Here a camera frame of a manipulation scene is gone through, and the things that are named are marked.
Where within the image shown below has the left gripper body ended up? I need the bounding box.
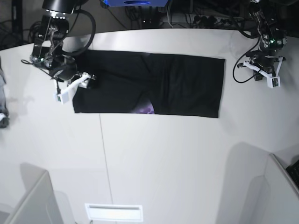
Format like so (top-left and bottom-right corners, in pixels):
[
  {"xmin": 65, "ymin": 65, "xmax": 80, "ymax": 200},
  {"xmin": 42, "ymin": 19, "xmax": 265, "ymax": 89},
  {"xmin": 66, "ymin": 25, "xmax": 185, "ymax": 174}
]
[{"xmin": 245, "ymin": 50, "xmax": 286, "ymax": 77}]

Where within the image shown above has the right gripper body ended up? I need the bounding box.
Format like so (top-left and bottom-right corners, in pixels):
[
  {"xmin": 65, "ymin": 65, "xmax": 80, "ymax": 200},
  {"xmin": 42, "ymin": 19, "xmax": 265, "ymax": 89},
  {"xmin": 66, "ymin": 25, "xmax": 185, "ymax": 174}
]
[{"xmin": 52, "ymin": 63, "xmax": 91, "ymax": 94}]

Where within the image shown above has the black T-shirt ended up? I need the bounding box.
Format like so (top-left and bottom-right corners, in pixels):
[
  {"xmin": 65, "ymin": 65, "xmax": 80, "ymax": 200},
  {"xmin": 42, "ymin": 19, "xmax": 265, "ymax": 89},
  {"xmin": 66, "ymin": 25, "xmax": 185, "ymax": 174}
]
[{"xmin": 72, "ymin": 50, "xmax": 225, "ymax": 118}]

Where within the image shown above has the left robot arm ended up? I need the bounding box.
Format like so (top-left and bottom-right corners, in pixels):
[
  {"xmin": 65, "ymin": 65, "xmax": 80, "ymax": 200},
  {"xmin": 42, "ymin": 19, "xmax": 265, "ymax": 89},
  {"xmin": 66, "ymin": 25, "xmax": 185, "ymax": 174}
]
[{"xmin": 233, "ymin": 0, "xmax": 287, "ymax": 88}]

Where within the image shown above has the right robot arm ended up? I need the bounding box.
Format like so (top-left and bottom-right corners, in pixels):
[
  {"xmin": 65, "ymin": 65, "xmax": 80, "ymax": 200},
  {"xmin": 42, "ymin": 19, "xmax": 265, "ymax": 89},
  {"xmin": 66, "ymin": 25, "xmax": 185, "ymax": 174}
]
[{"xmin": 21, "ymin": 0, "xmax": 96, "ymax": 104}]

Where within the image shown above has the grey folded cloth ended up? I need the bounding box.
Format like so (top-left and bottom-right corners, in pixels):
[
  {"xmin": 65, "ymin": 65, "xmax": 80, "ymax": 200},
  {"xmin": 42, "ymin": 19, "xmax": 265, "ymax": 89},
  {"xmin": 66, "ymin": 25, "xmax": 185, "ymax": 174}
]
[{"xmin": 0, "ymin": 67, "xmax": 9, "ymax": 129}]

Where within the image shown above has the blue box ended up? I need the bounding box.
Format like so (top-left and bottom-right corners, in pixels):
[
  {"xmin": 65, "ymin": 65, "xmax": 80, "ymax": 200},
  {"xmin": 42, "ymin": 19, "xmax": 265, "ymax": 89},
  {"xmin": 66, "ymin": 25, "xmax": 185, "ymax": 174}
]
[{"xmin": 103, "ymin": 0, "xmax": 168, "ymax": 7}]

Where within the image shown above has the black device with LED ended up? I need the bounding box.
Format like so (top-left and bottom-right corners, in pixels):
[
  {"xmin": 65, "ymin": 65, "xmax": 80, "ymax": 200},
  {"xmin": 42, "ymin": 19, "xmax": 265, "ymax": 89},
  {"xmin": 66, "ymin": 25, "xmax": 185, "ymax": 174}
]
[{"xmin": 141, "ymin": 6, "xmax": 155, "ymax": 23}]

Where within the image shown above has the white power strip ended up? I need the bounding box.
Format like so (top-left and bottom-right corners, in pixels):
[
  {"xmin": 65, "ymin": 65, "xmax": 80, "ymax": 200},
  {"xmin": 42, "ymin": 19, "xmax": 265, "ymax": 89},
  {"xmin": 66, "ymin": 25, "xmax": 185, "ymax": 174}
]
[{"xmin": 159, "ymin": 13, "xmax": 233, "ymax": 28}]

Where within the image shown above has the black keyboard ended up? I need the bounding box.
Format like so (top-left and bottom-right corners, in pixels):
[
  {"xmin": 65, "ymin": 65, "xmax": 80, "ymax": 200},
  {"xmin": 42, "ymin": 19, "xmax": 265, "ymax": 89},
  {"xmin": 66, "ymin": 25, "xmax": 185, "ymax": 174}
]
[{"xmin": 286, "ymin": 161, "xmax": 299, "ymax": 187}]

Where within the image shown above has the white table partition right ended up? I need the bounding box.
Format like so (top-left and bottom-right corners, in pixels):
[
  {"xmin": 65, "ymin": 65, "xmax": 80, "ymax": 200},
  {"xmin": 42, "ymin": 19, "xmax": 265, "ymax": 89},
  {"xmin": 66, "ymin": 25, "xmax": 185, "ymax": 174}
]
[{"xmin": 243, "ymin": 154, "xmax": 299, "ymax": 224}]

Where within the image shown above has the white table partition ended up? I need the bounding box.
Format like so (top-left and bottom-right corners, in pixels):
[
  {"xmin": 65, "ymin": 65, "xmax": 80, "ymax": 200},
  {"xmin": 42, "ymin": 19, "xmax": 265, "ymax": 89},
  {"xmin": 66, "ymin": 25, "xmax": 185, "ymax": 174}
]
[
  {"xmin": 4, "ymin": 170, "xmax": 64, "ymax": 224},
  {"xmin": 243, "ymin": 154, "xmax": 299, "ymax": 224}
]

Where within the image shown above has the white slotted tray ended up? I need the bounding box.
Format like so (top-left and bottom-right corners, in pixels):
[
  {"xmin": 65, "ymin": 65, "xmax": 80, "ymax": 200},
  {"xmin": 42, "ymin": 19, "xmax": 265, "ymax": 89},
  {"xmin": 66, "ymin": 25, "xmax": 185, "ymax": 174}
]
[{"xmin": 85, "ymin": 203, "xmax": 143, "ymax": 223}]

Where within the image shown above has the white table partition left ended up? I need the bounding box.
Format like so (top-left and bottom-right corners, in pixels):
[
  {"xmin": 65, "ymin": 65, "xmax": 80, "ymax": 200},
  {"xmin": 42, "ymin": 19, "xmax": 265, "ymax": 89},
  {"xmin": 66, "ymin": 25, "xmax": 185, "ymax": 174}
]
[{"xmin": 4, "ymin": 170, "xmax": 64, "ymax": 224}]

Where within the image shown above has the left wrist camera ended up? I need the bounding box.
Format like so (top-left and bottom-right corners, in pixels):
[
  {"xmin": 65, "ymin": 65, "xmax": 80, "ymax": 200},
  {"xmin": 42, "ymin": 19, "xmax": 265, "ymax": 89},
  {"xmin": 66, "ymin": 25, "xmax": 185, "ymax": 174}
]
[{"xmin": 267, "ymin": 76, "xmax": 281, "ymax": 88}]

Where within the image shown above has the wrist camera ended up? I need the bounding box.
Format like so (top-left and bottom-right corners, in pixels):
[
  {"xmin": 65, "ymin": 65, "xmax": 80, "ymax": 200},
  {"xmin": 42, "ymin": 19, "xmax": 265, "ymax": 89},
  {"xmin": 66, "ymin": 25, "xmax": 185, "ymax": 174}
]
[
  {"xmin": 54, "ymin": 92, "xmax": 70, "ymax": 104},
  {"xmin": 267, "ymin": 76, "xmax": 281, "ymax": 88}
]

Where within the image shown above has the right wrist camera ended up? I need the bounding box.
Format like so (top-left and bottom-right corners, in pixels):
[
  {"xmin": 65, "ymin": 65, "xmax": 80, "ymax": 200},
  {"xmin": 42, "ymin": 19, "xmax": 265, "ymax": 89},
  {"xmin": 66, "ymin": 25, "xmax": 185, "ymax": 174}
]
[{"xmin": 54, "ymin": 92, "xmax": 70, "ymax": 104}]

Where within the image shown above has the black coiled cable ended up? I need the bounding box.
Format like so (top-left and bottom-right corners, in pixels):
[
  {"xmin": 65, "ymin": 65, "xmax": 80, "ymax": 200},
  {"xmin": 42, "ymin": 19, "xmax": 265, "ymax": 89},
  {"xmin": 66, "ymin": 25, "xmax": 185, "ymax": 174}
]
[{"xmin": 27, "ymin": 21, "xmax": 47, "ymax": 42}]

